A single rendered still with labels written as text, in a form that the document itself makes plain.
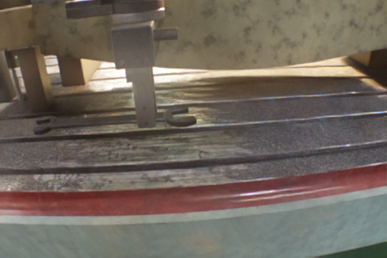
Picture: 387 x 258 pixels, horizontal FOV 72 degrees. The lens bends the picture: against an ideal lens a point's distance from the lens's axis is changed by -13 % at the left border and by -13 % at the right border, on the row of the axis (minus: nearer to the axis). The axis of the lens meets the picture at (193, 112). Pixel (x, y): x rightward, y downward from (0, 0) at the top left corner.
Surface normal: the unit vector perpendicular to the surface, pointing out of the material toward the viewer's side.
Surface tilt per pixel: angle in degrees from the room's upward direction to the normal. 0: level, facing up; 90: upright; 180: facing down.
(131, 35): 90
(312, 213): 90
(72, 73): 90
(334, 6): 90
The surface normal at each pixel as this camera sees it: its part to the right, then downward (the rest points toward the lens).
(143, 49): 0.06, 0.44
